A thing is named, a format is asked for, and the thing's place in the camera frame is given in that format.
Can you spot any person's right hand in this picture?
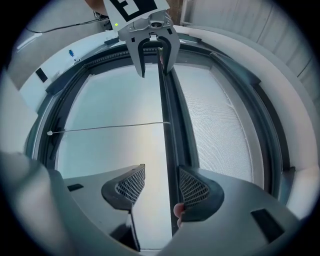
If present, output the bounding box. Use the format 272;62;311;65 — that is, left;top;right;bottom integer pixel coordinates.
173;202;186;229

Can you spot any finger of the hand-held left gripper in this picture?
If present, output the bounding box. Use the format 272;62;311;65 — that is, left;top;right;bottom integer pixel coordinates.
125;39;146;79
159;27;181;76

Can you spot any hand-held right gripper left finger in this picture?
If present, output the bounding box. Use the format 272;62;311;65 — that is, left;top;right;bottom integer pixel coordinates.
62;163;147;252

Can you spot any black cable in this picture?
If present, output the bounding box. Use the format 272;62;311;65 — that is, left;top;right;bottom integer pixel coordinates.
26;16;118;34

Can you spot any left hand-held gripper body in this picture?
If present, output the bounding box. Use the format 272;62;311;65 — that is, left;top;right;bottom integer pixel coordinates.
102;0;176;44

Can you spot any black phone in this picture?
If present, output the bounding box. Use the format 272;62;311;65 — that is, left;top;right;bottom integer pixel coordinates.
34;66;49;83

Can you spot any dark window frame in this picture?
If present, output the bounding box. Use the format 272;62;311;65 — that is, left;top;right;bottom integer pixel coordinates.
24;32;297;210

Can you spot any person's left forearm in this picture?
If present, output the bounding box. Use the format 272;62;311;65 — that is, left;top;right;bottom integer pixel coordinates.
84;0;108;16

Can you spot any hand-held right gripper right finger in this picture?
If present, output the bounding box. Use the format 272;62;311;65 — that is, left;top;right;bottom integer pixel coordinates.
162;164;301;256

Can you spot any thin pull cord with weight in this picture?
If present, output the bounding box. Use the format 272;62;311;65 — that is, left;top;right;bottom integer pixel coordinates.
46;121;171;136

